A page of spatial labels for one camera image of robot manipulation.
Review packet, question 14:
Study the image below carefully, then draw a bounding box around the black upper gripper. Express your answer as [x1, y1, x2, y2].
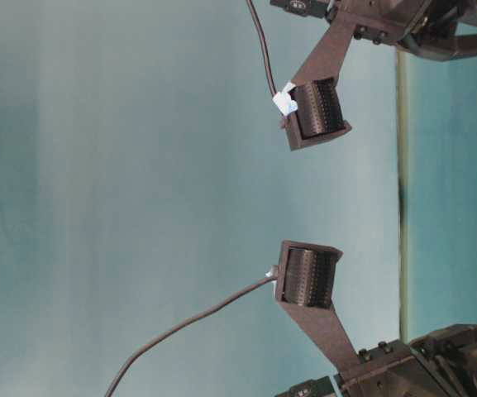
[326, 1, 477, 61]

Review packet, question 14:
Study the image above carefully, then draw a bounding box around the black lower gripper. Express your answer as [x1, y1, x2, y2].
[335, 324, 477, 396]

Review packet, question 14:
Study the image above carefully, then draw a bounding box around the upper black camera cable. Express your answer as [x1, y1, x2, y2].
[246, 0, 279, 94]

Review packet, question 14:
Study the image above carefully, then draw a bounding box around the black camera cable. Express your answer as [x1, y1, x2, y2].
[104, 275, 275, 397]
[246, 0, 279, 94]

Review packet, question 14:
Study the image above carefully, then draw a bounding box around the lower black camera cable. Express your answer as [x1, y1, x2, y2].
[104, 275, 275, 397]

